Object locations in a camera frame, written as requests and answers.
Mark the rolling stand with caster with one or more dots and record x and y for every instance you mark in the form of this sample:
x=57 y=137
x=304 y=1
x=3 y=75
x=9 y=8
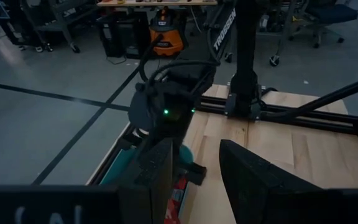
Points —
x=274 y=60

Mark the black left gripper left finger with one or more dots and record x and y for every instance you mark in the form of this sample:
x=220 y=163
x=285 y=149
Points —
x=154 y=186

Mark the grey rolling cart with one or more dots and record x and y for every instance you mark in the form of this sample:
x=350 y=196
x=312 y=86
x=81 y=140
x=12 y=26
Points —
x=57 y=26

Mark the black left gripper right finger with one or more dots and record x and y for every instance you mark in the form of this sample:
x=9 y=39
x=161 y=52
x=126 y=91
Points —
x=259 y=193

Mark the red grey popcorn bag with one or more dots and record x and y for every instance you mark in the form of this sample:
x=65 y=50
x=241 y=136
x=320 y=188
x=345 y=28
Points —
x=176 y=202

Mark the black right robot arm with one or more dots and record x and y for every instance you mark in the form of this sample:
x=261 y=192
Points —
x=225 y=34

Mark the dark office chair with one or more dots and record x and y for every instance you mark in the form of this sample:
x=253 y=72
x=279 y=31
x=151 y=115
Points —
x=328 y=12

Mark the black boxes under workbench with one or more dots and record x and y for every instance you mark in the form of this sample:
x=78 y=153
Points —
x=120 y=34

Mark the orange black shop vacuum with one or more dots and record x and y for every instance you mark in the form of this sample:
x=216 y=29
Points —
x=166 y=40

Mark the teal plastic basket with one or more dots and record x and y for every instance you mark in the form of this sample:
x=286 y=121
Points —
x=120 y=165

